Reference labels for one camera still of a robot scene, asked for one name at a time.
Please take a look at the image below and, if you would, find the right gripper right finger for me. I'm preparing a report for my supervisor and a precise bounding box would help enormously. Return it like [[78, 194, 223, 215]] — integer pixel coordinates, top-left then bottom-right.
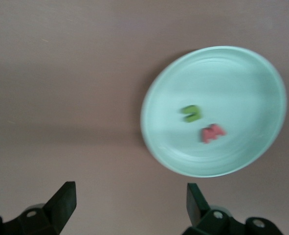
[[182, 183, 283, 235]]

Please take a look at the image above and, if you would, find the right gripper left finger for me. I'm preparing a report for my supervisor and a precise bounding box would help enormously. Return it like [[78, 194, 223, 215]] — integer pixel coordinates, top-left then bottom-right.
[[0, 181, 77, 235]]

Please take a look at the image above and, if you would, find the pink foam letter w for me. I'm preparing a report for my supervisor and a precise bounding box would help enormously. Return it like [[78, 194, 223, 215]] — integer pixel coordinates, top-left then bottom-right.
[[200, 123, 227, 144]]

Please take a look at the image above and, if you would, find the green foam letter u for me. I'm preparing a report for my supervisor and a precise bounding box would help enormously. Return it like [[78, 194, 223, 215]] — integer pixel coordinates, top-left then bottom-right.
[[179, 105, 203, 123]]

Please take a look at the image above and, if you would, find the green plate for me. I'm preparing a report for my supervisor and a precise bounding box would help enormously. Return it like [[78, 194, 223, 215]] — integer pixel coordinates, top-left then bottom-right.
[[139, 46, 288, 178]]

